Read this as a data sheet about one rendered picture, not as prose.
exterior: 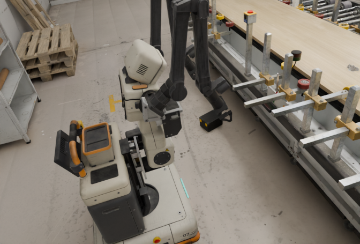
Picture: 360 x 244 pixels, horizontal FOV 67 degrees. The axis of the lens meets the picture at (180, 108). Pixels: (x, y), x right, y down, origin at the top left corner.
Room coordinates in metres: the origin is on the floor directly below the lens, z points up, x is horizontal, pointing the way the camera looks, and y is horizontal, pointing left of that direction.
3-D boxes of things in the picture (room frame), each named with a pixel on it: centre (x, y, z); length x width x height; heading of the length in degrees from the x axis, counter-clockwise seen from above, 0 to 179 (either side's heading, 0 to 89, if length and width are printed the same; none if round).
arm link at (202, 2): (1.08, -0.13, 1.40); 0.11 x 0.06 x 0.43; 13
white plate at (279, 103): (1.48, -0.67, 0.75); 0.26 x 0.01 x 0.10; 11
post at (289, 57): (1.46, -0.70, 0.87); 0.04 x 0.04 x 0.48; 11
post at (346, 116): (0.97, -0.79, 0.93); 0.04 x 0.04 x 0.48; 11
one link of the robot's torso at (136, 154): (1.29, 0.22, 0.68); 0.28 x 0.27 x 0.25; 12
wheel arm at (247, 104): (1.40, -0.62, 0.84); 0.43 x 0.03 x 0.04; 101
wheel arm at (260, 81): (1.66, -0.61, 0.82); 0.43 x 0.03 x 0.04; 101
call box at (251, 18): (1.96, -0.60, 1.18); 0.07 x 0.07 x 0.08; 11
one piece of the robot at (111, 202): (1.18, 0.46, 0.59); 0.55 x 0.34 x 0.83; 12
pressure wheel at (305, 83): (1.44, -0.82, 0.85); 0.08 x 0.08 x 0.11
